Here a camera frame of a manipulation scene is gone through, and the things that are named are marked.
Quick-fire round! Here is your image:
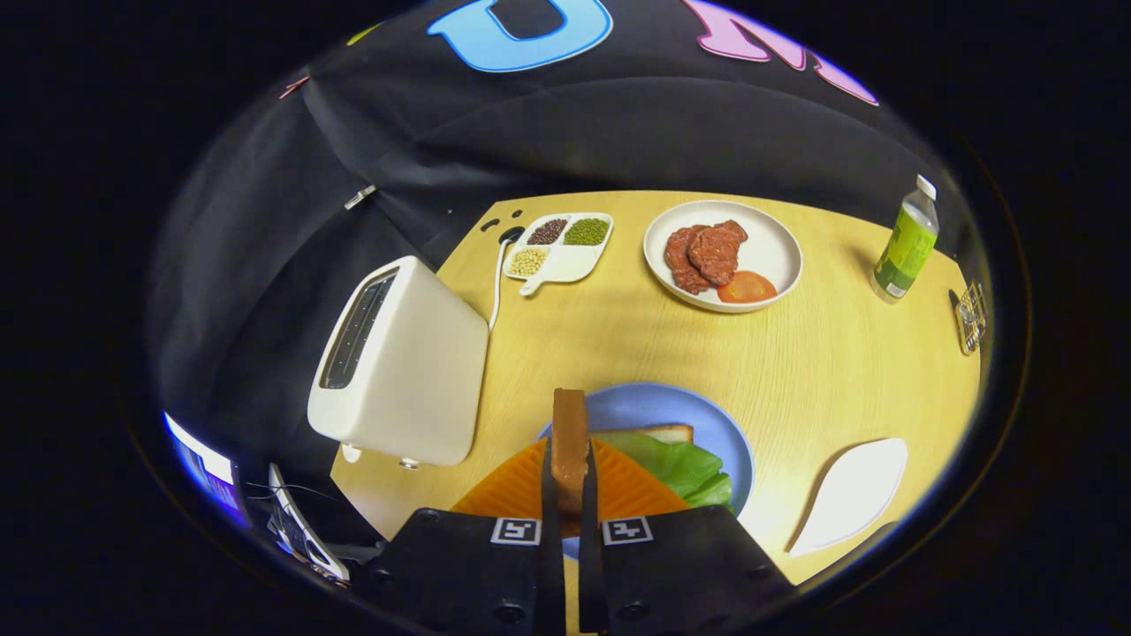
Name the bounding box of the green label water bottle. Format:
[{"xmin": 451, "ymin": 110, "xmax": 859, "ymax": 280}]
[{"xmin": 870, "ymin": 174, "xmax": 940, "ymax": 305}]

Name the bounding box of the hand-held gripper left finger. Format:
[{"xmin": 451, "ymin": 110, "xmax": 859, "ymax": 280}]
[{"xmin": 376, "ymin": 437, "xmax": 566, "ymax": 632}]

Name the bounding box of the round white plate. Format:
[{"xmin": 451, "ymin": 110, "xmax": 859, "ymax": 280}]
[{"xmin": 642, "ymin": 200, "xmax": 804, "ymax": 314}]

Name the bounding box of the white leaf-shaped plate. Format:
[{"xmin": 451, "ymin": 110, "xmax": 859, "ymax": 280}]
[{"xmin": 786, "ymin": 437, "xmax": 909, "ymax": 558}]

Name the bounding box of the lit computer monitor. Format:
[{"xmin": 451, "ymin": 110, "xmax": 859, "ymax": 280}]
[{"xmin": 163, "ymin": 411, "xmax": 248, "ymax": 526}]

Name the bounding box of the white toaster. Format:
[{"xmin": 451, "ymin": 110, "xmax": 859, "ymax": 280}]
[{"xmin": 307, "ymin": 255, "xmax": 490, "ymax": 468}]

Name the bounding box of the black backdrop cloth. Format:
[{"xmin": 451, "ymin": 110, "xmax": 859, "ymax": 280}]
[{"xmin": 146, "ymin": 0, "xmax": 973, "ymax": 460}]

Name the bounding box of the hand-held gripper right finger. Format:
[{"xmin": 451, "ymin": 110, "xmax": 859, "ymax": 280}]
[{"xmin": 579, "ymin": 439, "xmax": 796, "ymax": 632}]

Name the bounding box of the white toaster cable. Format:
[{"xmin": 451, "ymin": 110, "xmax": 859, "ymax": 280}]
[{"xmin": 488, "ymin": 231, "xmax": 522, "ymax": 332}]

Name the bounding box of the round blue plate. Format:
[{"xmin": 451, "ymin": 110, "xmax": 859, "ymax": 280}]
[{"xmin": 537, "ymin": 382, "xmax": 755, "ymax": 562}]

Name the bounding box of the white divided dish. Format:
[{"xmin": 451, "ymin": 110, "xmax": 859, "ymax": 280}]
[{"xmin": 503, "ymin": 212, "xmax": 615, "ymax": 296}]

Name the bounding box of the wire basket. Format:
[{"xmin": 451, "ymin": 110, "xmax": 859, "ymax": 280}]
[{"xmin": 950, "ymin": 281, "xmax": 989, "ymax": 356}]

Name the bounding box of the brown meat patty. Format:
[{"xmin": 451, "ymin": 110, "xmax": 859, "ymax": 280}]
[
  {"xmin": 664, "ymin": 225, "xmax": 712, "ymax": 295},
  {"xmin": 687, "ymin": 220, "xmax": 748, "ymax": 286}
]

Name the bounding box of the green lettuce leaf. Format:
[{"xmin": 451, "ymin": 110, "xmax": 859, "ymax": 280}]
[{"xmin": 592, "ymin": 430, "xmax": 734, "ymax": 509}]

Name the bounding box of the toasted bread slice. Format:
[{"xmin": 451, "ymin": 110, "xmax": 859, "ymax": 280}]
[{"xmin": 551, "ymin": 388, "xmax": 591, "ymax": 518}]

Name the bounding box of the red tomato slice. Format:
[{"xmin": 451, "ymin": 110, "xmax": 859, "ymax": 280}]
[{"xmin": 717, "ymin": 270, "xmax": 778, "ymax": 305}]

